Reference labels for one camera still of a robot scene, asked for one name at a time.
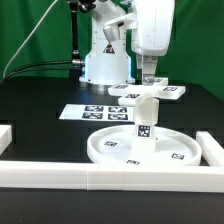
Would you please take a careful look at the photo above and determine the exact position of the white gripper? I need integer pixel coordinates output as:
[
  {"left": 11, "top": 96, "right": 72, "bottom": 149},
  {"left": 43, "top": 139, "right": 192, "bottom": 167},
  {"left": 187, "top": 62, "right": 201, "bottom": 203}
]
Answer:
[{"left": 132, "top": 0, "right": 175, "bottom": 84}]

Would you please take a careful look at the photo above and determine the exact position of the white cross-shaped table base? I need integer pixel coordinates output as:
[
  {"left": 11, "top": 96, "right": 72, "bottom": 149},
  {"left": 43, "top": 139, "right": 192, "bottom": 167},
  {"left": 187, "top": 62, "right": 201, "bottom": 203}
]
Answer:
[{"left": 108, "top": 77, "right": 186, "bottom": 106}]

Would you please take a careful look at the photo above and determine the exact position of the white round table top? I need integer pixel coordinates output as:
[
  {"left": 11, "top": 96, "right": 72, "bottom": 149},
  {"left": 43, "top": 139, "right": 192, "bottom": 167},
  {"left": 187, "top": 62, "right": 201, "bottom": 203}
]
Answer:
[{"left": 87, "top": 125, "right": 202, "bottom": 167}]

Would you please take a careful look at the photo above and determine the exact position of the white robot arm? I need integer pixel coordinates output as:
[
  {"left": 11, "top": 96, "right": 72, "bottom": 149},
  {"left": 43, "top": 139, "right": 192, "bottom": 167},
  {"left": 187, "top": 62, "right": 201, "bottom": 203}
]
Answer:
[{"left": 80, "top": 0, "right": 175, "bottom": 86}]

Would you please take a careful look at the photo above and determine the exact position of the white marker sheet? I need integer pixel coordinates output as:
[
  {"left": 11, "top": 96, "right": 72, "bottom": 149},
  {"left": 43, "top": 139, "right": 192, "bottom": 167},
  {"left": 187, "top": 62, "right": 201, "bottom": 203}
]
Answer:
[{"left": 59, "top": 104, "right": 133, "bottom": 122}]

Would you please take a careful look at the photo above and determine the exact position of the white right fence bar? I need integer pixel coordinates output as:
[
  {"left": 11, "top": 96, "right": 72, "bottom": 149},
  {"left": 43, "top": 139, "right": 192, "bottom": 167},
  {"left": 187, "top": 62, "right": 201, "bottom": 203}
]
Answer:
[{"left": 196, "top": 131, "right": 224, "bottom": 167}]

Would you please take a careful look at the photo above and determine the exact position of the white fence bar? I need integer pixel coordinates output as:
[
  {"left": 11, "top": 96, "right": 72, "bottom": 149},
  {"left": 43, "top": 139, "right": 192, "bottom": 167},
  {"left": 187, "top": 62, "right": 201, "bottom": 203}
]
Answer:
[
  {"left": 196, "top": 131, "right": 224, "bottom": 167},
  {"left": 0, "top": 161, "right": 224, "bottom": 193},
  {"left": 0, "top": 125, "right": 12, "bottom": 155}
]

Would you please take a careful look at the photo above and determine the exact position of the white left fence bar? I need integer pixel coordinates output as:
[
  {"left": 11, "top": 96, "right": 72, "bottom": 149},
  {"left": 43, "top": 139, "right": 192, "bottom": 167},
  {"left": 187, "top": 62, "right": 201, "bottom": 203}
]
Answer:
[{"left": 0, "top": 125, "right": 12, "bottom": 155}]

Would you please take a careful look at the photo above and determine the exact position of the white front fence bar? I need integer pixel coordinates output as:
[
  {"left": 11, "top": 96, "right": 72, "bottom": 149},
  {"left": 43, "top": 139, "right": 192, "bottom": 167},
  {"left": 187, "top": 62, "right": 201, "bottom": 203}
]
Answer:
[{"left": 0, "top": 161, "right": 224, "bottom": 193}]

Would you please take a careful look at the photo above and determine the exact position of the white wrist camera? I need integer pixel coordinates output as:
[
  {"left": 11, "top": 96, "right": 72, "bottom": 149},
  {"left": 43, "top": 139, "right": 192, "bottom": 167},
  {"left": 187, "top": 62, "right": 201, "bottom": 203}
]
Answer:
[{"left": 103, "top": 13, "right": 137, "bottom": 42}]

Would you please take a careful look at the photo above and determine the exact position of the black cable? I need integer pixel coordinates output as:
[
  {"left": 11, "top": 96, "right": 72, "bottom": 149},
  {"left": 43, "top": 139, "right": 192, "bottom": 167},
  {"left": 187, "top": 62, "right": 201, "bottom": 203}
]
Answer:
[{"left": 0, "top": 59, "right": 75, "bottom": 84}]

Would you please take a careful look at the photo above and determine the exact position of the grey cable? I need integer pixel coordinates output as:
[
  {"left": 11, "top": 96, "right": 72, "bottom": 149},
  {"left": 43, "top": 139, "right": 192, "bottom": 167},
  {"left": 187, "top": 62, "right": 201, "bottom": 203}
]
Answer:
[{"left": 2, "top": 0, "right": 59, "bottom": 79}]

